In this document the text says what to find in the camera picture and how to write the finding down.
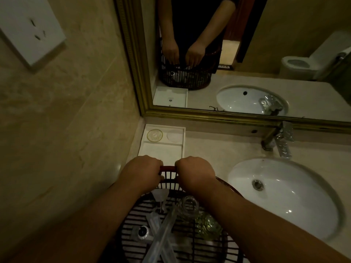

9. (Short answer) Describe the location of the person's left hand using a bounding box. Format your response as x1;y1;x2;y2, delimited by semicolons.
122;155;165;195

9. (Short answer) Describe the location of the person's right hand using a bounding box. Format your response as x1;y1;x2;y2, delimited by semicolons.
175;156;217;194

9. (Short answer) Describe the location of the dark red plastic basket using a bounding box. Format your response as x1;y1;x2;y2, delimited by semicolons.
117;165;247;263

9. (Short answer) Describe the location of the person's left forearm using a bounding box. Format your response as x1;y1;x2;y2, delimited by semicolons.
5;176;154;263

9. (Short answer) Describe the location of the person's right forearm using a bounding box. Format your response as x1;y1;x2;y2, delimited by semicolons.
192;179;351;263

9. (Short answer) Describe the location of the white rectangular tray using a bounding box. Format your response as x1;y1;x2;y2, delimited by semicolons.
138;124;186;166

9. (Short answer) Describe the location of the gold rimmed round coaster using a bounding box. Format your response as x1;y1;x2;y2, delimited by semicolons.
147;129;164;142

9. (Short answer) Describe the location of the clear glass jar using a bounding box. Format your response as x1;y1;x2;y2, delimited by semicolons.
178;196;200;217

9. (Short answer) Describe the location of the clear glass cup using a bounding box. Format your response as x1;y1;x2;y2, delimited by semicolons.
196;213;223;240

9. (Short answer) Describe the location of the clear plastic wrapped toothbrush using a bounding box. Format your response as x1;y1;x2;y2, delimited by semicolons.
143;205;179;263

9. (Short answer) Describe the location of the small bottle with black cap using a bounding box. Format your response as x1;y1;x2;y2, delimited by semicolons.
131;224;154;242

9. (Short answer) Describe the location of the chrome faucet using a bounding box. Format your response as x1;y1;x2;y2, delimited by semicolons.
261;121;295;159

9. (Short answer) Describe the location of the white oval sink basin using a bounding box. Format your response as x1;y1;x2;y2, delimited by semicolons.
227;157;345;242

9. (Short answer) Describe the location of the white toilet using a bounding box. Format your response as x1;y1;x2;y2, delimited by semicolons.
279;31;351;81

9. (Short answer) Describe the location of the gold framed wall mirror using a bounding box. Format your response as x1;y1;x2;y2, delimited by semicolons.
113;0;351;134

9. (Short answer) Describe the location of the white wall socket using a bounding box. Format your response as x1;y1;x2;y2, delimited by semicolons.
0;0;67;68

